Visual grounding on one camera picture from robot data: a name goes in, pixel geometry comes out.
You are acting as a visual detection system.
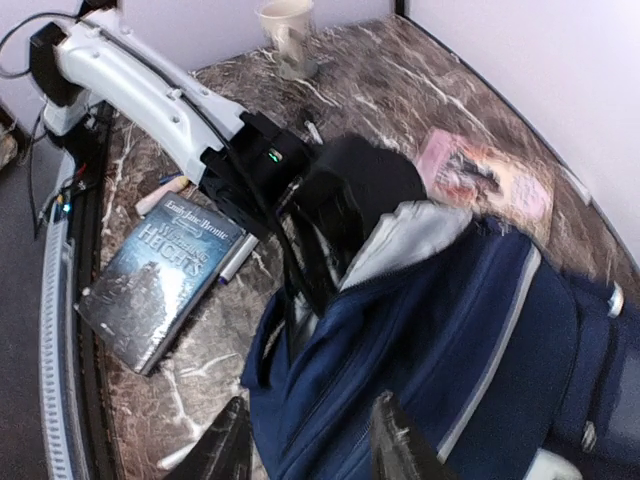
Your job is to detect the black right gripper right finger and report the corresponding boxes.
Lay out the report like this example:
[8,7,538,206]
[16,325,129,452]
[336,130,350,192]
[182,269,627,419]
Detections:
[370,391,458,480]

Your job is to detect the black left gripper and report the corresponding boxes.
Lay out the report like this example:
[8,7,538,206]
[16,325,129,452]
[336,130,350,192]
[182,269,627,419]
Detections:
[276,133,427,316]

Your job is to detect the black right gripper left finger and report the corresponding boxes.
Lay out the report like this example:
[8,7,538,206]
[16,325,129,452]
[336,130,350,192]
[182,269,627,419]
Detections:
[169,396,253,480]

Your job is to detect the navy blue student backpack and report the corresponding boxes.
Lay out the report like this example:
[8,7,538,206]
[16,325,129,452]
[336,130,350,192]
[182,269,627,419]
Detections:
[241,202,639,479]

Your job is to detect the pink illustrated paperback book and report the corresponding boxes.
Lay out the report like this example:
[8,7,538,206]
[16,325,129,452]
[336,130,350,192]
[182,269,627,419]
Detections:
[414,128,554,244]

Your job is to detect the dark Wuthering Heights book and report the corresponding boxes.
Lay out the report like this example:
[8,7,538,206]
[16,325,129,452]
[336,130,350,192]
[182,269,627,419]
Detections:
[96,192,245,376]

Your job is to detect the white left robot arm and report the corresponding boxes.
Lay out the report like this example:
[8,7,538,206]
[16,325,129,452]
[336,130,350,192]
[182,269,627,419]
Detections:
[29,10,426,308]

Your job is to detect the purple capped white marker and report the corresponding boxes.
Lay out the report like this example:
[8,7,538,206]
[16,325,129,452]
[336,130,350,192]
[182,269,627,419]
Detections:
[218,234,259,285]

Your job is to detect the black capped white marker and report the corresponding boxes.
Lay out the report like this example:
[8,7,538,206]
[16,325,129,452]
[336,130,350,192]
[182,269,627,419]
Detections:
[304,120,324,145]

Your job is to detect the pink pencil-shaped eraser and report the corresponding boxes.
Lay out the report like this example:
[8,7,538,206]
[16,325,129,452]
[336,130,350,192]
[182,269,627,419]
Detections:
[135,176,190,217]

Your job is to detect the cream patterned ceramic mug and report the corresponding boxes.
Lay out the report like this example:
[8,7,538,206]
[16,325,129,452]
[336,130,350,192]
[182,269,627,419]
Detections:
[257,1,318,80]

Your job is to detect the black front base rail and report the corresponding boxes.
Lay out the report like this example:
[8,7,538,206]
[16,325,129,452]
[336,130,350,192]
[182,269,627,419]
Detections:
[67,103,122,479]

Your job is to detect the white slotted cable duct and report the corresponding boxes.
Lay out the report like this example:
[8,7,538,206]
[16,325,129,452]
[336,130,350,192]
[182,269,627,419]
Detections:
[39,200,90,479]

